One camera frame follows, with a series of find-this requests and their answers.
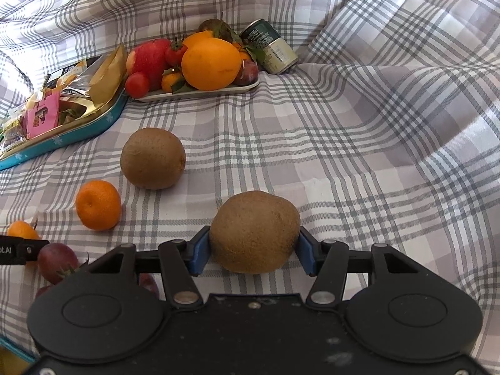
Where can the small red tomato on plate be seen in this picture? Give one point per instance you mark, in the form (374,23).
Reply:
(137,85)

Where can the silver foil snack packet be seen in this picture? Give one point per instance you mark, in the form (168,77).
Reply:
(76,80)

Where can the small mandarin on plate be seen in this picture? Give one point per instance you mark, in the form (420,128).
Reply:
(172,81)

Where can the plaid sofa cover cloth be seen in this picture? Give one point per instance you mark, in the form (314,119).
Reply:
(387,129)

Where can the green drink can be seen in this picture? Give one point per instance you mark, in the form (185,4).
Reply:
(272,51)

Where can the large orange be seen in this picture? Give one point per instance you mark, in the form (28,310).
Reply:
(211,64)

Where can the kiwi behind on plate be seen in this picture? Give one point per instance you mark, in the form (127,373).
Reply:
(219,28)

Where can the red apple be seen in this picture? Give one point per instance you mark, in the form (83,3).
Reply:
(149,58)

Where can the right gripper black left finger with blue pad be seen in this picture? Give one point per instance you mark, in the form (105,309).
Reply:
(180,261)

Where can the brown paper snack bag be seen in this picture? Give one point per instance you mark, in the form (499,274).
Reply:
(106,81)

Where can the pink snack packet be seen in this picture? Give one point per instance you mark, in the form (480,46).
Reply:
(43,116)

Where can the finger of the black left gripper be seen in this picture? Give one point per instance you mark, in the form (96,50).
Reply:
(19,251)

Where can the dark plum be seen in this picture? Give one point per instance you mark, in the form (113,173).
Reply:
(53,257)
(43,290)
(147,281)

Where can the mandarin with stem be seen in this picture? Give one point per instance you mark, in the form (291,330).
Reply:
(22,230)

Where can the teal tin snack tray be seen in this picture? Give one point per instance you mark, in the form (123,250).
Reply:
(78,120)

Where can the brown kiwi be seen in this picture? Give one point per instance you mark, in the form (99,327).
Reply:
(254,232)
(153,159)

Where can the red cherry tomato on cloth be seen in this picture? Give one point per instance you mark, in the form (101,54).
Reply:
(66,272)

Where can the orange behind on plate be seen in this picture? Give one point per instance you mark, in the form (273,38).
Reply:
(196,38)

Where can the white fruit plate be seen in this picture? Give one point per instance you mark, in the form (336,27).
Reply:
(188,92)

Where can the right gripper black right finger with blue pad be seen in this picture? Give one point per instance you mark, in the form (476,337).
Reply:
(327,262)

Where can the plum on plate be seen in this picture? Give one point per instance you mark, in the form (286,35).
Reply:
(248,73)

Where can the strawberry-like red tomato plate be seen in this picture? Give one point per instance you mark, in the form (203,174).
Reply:
(175,53)

